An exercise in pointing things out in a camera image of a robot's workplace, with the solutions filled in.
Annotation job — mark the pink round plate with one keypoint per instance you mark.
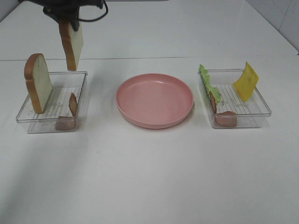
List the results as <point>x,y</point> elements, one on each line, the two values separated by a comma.
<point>154,101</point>

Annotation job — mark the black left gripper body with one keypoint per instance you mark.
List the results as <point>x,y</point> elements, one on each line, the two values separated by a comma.
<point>65,7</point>

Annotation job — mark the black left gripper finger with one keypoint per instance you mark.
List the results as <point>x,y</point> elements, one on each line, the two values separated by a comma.
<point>74,21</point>
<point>52,15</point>

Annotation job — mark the green lettuce leaf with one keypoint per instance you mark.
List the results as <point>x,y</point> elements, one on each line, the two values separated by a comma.
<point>209,88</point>

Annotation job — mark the clear left plastic tray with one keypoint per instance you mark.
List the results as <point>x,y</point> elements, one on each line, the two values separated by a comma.
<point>64,83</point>

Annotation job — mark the bread slice with brown crust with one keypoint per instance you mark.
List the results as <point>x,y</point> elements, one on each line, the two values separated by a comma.
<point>72,42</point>

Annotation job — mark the yellow cheese slice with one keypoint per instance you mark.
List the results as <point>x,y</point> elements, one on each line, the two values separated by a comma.
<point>246,83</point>

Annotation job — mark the upright bread slice left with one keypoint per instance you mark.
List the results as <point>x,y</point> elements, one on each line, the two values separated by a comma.
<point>38,81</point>

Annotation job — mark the bacon strip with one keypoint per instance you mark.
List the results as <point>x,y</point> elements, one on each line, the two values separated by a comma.
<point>224,119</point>
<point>68,123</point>

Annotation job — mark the clear right plastic tray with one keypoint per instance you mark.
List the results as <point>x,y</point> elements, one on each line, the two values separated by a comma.
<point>250,114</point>

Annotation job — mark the clear plastic tray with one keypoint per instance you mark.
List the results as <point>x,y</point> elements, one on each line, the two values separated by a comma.
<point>64,83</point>
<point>250,114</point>

